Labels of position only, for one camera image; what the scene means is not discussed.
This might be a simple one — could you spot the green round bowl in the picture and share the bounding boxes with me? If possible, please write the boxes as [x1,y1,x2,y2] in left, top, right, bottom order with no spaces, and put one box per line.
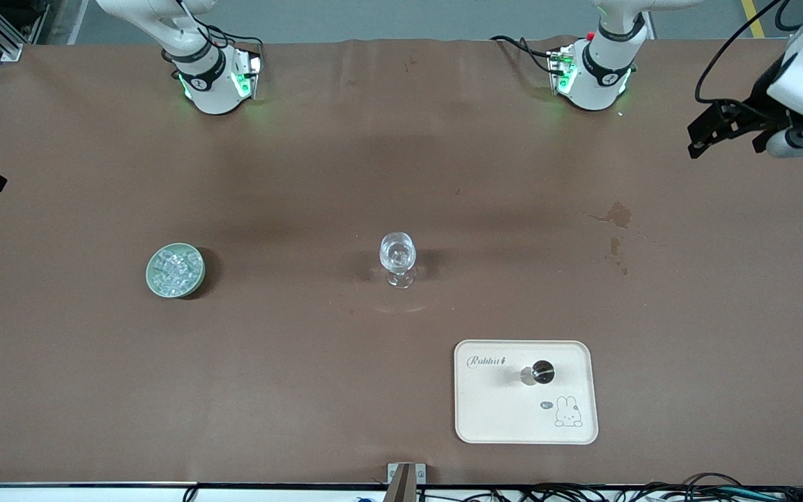
[146,243,207,299]

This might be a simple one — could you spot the brown table mat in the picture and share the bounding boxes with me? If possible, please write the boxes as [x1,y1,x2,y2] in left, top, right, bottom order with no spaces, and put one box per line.
[0,36,803,487]

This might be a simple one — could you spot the grey arm base connector box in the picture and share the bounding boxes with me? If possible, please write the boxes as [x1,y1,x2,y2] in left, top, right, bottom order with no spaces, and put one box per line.
[233,50,263,100]
[548,45,578,96]

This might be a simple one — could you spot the steel double jigger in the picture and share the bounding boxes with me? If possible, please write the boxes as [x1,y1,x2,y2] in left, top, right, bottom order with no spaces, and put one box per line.
[519,360,556,386]

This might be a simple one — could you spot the cream rabbit print tray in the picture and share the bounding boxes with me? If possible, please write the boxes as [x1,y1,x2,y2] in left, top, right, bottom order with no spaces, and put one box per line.
[454,340,599,445]

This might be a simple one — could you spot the metal table edge bracket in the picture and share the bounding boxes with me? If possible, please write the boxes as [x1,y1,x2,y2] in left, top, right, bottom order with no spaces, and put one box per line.
[387,462,427,502]

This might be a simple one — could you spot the tangled black cables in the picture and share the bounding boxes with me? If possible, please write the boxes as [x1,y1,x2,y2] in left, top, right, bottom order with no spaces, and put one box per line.
[415,473,803,502]

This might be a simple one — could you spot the black base power cable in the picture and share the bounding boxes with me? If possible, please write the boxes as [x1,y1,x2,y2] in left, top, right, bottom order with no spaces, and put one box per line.
[491,35,559,74]
[203,26,264,56]

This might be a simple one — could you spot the pile of clear ice cubes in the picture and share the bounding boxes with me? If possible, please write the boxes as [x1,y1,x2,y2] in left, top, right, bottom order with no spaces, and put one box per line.
[153,248,203,292]

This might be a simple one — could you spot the clear wine glass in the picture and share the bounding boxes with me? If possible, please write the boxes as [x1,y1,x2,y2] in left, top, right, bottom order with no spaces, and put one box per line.
[379,231,418,289]

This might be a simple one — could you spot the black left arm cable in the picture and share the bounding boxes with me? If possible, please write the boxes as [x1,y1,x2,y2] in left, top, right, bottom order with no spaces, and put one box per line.
[696,0,803,105]

